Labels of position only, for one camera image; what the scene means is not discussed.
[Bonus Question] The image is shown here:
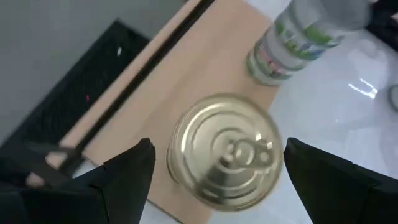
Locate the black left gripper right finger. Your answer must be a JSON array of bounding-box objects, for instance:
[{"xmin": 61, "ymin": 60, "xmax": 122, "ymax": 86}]
[{"xmin": 285, "ymin": 138, "xmax": 383, "ymax": 224}]

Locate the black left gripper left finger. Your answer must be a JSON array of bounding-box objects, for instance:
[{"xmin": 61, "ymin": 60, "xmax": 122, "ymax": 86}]
[{"xmin": 74, "ymin": 138, "xmax": 156, "ymax": 224}]

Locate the silver-lid green-label seafood can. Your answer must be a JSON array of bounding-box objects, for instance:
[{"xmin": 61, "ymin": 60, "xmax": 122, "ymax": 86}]
[
  {"xmin": 273, "ymin": 0, "xmax": 373, "ymax": 41},
  {"xmin": 264, "ymin": 12, "xmax": 346, "ymax": 62},
  {"xmin": 253, "ymin": 29, "xmax": 315, "ymax": 71},
  {"xmin": 245, "ymin": 46, "xmax": 299, "ymax": 87}
]

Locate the gold-lid blue-label seafood can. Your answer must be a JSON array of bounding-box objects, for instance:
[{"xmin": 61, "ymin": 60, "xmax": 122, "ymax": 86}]
[{"xmin": 166, "ymin": 93, "xmax": 284, "ymax": 212}]

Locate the black perforated panel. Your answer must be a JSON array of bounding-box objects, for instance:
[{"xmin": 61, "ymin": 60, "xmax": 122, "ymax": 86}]
[{"xmin": 0, "ymin": 18, "xmax": 152, "ymax": 156}]

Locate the black metal table frame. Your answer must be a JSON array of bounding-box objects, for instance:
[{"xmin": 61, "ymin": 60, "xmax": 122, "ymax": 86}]
[{"xmin": 57, "ymin": 0, "xmax": 217, "ymax": 175}]

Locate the wooden shelf with black frame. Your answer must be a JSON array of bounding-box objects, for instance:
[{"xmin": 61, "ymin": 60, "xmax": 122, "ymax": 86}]
[{"xmin": 24, "ymin": 0, "xmax": 280, "ymax": 224}]

